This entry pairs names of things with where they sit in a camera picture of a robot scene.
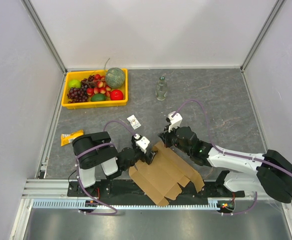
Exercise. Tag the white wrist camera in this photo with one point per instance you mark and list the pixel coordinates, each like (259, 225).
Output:
(140, 142)
(174, 120)

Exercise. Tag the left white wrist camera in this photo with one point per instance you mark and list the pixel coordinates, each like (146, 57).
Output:
(140, 142)

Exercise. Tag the clear glass bottle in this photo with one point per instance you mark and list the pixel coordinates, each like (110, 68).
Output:
(161, 88)

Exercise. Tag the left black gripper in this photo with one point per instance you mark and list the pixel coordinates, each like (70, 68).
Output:
(152, 154)

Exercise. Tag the green apple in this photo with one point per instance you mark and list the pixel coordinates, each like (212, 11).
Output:
(74, 83)

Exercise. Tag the red tomato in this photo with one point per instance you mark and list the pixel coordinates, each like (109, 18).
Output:
(116, 95)

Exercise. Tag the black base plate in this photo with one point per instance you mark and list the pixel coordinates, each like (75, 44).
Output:
(126, 192)

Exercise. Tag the brown cardboard box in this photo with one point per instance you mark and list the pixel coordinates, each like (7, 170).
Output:
(165, 177)

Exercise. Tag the yellow plastic bin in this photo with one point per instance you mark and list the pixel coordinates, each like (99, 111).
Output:
(80, 75)

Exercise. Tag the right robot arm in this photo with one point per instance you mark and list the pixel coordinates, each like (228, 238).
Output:
(269, 173)

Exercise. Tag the yellow snack packet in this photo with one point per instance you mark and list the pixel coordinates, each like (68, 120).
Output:
(69, 138)

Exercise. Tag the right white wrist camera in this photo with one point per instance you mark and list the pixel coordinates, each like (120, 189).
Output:
(174, 120)

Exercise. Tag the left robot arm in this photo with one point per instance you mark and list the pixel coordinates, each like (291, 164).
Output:
(96, 149)

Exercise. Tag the green netted melon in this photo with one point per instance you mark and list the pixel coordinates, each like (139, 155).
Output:
(115, 77)

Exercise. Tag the dark purple grape bunch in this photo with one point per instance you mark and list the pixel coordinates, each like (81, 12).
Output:
(77, 95)

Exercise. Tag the small white packet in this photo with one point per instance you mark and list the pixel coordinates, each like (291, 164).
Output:
(134, 122)

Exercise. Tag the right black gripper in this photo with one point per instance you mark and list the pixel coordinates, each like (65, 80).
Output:
(165, 137)

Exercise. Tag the red cherry bunch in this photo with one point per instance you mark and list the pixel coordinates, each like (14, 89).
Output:
(96, 84)

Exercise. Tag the green avocado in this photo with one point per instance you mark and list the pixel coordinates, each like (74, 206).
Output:
(99, 97)

